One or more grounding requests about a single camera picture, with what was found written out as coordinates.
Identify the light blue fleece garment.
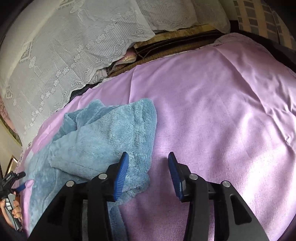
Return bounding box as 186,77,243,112
23,98,158,241

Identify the checked pillow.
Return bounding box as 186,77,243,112
232,0,292,49

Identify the purple bed sheet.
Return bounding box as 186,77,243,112
11,32,296,241

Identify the dark cloth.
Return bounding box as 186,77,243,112
68,82,100,105

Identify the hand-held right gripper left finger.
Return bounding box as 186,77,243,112
28,152,130,241

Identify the white lace cover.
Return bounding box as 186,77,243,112
0,0,199,149

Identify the white pillow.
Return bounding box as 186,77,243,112
192,0,232,34

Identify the wooden furniture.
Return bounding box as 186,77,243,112
6,156,20,176

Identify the patterned pink blanket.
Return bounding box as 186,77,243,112
105,46,138,76

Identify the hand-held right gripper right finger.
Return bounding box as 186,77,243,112
168,152,270,241

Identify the brown woven mat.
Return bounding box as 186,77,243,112
133,24,229,67

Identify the person's left hand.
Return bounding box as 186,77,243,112
0,198,23,223

